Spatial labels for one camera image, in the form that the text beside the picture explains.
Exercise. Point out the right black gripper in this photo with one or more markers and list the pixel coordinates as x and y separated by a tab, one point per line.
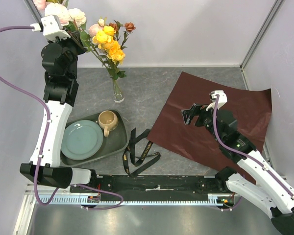
195	110

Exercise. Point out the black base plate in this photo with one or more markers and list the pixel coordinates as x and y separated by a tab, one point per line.
191	183

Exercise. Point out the red wrapping paper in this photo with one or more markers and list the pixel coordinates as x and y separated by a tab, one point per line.
251	109

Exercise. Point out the beige ceramic mug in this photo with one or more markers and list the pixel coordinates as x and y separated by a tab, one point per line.
108	122

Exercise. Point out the dark green tray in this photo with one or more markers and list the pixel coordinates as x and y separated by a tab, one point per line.
113	144

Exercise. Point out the light blue cable duct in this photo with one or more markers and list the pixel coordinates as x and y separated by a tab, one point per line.
78	199

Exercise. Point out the white peony stem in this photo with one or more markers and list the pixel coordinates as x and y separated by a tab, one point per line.
65	16

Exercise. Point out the small pink peony stem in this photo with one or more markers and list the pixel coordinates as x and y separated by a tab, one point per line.
41	4

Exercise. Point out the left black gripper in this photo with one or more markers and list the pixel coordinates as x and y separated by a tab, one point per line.
75	39

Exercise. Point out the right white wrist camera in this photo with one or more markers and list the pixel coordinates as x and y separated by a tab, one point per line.
218	99

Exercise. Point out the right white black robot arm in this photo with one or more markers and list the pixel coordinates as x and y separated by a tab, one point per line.
272	194

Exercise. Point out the orange rose stem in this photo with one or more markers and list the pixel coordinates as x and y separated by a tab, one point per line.
123	31

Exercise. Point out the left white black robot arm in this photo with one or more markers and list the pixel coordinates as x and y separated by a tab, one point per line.
59	59

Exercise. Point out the yellow rose stem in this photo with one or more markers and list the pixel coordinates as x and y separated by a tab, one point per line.
109	51

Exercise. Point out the teal plate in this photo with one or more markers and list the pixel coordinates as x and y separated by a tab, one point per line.
81	140

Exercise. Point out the clear glass vase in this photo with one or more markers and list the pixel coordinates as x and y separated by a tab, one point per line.
117	92

